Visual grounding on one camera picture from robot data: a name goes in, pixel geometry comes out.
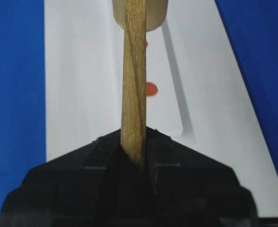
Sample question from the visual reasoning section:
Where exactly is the white rectangular board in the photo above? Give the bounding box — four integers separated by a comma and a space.
44, 0, 278, 217

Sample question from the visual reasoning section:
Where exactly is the blue table cloth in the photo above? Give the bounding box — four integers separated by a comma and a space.
0, 0, 278, 209

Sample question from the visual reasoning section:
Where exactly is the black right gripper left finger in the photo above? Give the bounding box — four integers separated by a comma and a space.
0, 131, 139, 227

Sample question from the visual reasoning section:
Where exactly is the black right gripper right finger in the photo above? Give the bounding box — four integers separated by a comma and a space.
141, 128, 259, 227

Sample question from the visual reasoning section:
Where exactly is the red dot mark middle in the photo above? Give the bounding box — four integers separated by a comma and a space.
146, 82, 158, 96

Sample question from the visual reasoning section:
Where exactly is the wooden mallet hammer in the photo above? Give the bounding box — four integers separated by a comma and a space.
112, 0, 168, 170

